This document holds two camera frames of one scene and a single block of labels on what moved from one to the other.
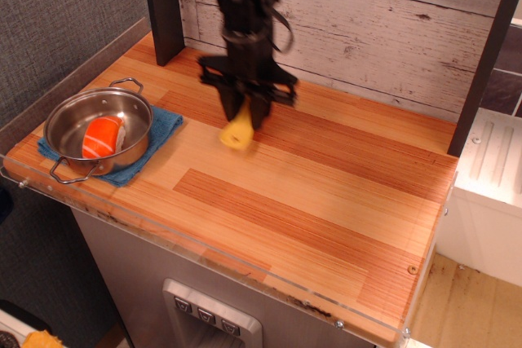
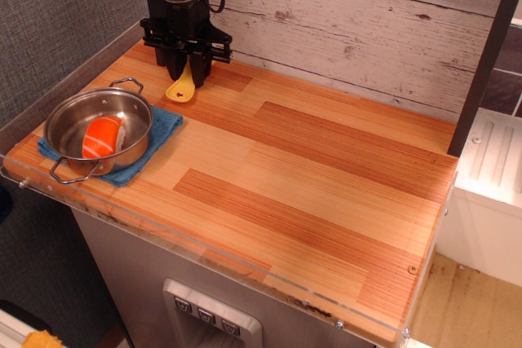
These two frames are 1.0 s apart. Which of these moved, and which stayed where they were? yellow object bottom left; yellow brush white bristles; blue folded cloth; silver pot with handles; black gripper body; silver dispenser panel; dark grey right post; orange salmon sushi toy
Moved: black gripper body; yellow brush white bristles
Stayed: yellow object bottom left; orange salmon sushi toy; silver pot with handles; silver dispenser panel; dark grey right post; blue folded cloth
